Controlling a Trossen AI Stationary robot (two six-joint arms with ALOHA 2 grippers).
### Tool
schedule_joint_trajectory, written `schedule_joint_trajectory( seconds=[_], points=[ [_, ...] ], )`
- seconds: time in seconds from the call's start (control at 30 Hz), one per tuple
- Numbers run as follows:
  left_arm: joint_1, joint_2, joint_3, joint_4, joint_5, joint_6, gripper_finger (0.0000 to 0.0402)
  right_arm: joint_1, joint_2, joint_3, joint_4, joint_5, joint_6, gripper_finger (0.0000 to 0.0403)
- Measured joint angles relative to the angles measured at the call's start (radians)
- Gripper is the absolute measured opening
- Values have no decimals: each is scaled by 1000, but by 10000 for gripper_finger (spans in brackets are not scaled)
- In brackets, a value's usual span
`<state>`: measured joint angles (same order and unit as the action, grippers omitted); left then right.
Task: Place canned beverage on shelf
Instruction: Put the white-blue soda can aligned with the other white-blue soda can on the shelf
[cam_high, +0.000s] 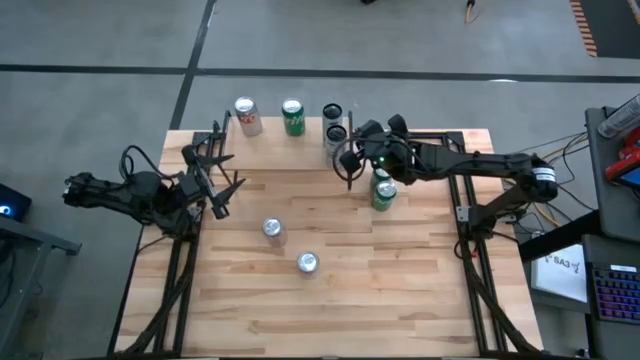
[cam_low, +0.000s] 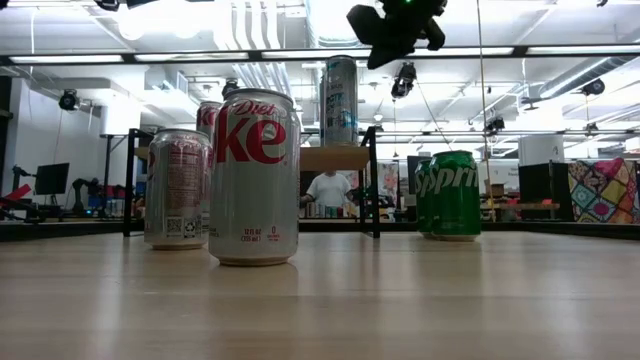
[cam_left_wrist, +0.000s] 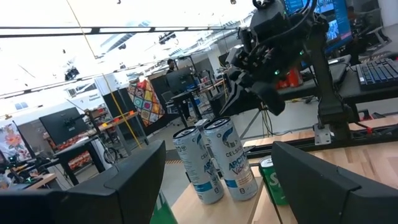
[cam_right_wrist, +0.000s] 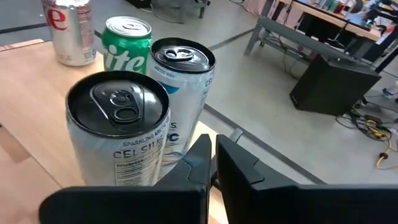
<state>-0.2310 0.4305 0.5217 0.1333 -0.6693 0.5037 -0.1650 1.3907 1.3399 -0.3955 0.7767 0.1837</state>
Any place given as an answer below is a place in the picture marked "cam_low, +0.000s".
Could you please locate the black aluminium table frame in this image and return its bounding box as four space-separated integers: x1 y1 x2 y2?
0 218 640 242

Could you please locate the black background cabinet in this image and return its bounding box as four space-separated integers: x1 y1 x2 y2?
518 162 575 223

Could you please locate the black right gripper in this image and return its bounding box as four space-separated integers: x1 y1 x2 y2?
347 0 447 71

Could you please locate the cardboard box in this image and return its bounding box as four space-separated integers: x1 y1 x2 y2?
483 179 507 199

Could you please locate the colourful patchwork cloth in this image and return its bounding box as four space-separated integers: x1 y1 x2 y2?
567 158 640 225

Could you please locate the red and black background robot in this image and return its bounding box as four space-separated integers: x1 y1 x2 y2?
0 166 51 224

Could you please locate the person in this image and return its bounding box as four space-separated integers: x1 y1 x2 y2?
301 171 357 219

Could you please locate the black overhead frame beam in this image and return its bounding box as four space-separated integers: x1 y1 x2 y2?
0 43 640 67

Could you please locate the wooden shelf with black frame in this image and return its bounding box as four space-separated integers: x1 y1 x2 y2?
122 125 382 240

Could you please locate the green Sprite can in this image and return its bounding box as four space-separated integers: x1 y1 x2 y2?
429 149 483 243
413 157 435 239

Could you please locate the thin hanging cord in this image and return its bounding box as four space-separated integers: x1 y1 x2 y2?
474 0 496 222

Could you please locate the colourful poster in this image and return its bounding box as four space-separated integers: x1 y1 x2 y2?
377 162 400 209

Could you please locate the black background monitor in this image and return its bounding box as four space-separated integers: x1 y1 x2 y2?
33 162 71 197

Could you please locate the silver Diet Coke can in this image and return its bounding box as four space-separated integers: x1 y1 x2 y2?
207 88 301 268
195 100 222 135
143 128 214 251

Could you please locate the white cylindrical column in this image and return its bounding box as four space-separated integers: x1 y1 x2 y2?
518 134 566 167

